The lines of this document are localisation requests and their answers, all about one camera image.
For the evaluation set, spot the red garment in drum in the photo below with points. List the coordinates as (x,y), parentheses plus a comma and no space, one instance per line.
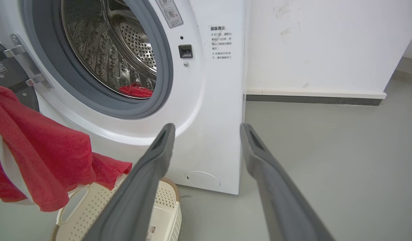
(136,91)

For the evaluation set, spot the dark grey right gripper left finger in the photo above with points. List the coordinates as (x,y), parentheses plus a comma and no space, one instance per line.
(139,194)

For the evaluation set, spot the dark washing machine door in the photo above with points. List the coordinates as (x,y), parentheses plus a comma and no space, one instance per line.
(11,72)

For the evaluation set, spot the white front-load washing machine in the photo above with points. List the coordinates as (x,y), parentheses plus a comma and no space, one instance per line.
(206,100)

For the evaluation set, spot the red cloth garment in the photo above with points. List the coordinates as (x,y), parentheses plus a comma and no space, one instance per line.
(42,154)

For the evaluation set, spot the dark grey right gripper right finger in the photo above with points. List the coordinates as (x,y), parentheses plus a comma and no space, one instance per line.
(276,194)

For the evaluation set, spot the cream perforated laundry basket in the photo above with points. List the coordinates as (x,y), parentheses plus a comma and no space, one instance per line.
(82,214)

